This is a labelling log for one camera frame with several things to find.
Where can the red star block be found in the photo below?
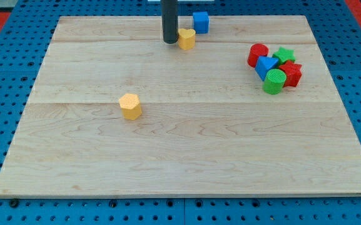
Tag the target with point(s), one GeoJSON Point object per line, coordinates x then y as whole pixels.
{"type": "Point", "coordinates": [293, 73]}

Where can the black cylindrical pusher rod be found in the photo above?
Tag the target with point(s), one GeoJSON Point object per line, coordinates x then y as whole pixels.
{"type": "Point", "coordinates": [169, 17]}

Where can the green cylinder block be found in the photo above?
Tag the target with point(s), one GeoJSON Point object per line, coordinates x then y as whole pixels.
{"type": "Point", "coordinates": [274, 81]}

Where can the green star block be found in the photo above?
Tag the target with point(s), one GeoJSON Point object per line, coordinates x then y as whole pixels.
{"type": "Point", "coordinates": [283, 55]}

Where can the red cylinder block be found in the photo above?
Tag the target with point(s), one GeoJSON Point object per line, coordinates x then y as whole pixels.
{"type": "Point", "coordinates": [256, 51]}

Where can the blue cube block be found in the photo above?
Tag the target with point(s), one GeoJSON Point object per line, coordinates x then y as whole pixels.
{"type": "Point", "coordinates": [201, 22]}

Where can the yellow hexagon block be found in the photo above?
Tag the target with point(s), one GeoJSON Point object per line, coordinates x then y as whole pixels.
{"type": "Point", "coordinates": [130, 106]}

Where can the light wooden board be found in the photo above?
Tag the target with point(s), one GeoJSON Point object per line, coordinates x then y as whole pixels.
{"type": "Point", "coordinates": [207, 129]}

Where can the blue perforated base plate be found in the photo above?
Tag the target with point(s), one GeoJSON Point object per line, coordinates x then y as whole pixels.
{"type": "Point", "coordinates": [23, 43]}

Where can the yellow heart block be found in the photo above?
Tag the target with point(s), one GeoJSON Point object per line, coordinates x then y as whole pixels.
{"type": "Point", "coordinates": [186, 38]}

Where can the blue triangle block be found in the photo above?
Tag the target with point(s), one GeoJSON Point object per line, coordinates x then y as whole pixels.
{"type": "Point", "coordinates": [264, 64]}

